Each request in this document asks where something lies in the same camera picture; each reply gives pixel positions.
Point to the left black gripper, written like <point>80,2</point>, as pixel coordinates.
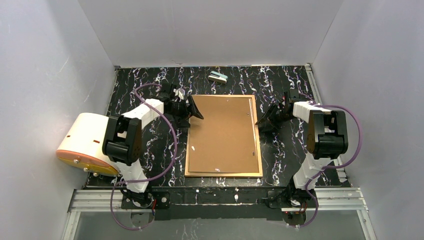
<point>184,108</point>

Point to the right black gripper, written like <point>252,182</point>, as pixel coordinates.
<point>276,113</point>

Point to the brown cardboard backing board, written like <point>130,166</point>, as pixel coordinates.
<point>223,134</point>

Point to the wooden picture frame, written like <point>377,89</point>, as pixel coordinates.
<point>223,136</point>

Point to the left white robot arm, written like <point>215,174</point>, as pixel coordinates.
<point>123,134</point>

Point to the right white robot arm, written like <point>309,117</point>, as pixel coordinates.
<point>326,139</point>

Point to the teal white stapler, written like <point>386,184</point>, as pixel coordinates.
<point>217,77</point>

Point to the white cylindrical orange-based device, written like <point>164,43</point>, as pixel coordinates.
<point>82,145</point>

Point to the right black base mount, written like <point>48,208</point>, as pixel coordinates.
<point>294,203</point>

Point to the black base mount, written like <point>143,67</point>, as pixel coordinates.
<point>294,203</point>
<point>151,199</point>

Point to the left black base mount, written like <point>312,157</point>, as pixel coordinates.
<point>151,199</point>

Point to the aluminium rail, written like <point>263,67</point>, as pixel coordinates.
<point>329,198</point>

